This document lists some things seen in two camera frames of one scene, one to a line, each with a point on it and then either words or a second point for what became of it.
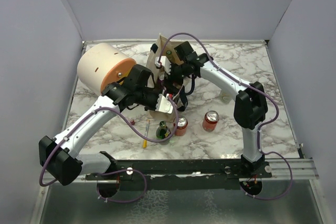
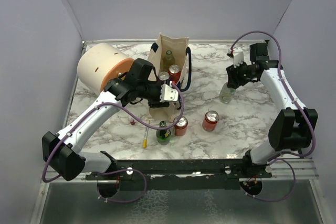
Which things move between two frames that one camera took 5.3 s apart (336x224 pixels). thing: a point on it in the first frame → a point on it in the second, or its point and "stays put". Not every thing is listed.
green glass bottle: [163, 132] stays put
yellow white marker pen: [145, 142] stays put
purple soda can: [160, 80] stays put
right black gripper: [171, 78] → [234, 81]
